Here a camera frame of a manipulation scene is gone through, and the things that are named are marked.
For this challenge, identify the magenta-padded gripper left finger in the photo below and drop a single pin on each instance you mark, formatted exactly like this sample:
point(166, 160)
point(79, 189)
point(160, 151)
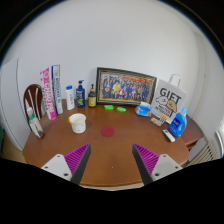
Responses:
point(60, 165)

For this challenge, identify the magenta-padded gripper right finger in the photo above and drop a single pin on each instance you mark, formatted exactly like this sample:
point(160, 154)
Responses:
point(163, 165)

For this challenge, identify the clear green-labelled drink bottle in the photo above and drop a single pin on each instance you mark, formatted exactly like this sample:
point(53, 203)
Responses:
point(35, 126)

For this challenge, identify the blue detergent bottle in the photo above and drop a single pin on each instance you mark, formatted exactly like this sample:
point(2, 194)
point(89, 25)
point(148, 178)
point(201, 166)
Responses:
point(178, 126)

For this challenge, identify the white radiator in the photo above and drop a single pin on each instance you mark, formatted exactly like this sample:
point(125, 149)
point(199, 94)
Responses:
point(205, 154)

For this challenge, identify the small patterned box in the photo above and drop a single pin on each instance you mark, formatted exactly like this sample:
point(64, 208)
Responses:
point(157, 121)

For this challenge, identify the white mug with yellow rim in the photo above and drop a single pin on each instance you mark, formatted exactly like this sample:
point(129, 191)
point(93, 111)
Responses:
point(78, 124)

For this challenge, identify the flat round red coaster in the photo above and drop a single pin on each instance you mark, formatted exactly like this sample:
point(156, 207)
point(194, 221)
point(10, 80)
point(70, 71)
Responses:
point(107, 131)

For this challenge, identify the white printed paper bag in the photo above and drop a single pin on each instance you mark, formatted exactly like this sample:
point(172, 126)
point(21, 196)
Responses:
point(168, 100)

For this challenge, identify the white bottle with blue cap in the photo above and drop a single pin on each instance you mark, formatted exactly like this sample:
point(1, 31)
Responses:
point(70, 99)

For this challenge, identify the small green packet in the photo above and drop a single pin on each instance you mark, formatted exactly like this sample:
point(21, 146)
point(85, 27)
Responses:
point(121, 109)
point(108, 107)

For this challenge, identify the dark blue pump bottle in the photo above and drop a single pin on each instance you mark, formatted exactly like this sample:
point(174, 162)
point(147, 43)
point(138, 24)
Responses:
point(80, 97)

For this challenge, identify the tall pink and white tube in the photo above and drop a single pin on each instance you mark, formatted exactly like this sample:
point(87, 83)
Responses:
point(48, 95)

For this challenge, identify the amber pump bottle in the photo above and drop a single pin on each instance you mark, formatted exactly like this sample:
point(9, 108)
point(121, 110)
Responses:
point(92, 100)

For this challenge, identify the dark wooden chair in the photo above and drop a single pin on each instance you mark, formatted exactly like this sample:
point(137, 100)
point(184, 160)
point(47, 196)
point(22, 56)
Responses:
point(30, 96)

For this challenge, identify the framed group photo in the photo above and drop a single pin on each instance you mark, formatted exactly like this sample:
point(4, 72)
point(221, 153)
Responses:
point(125, 87)

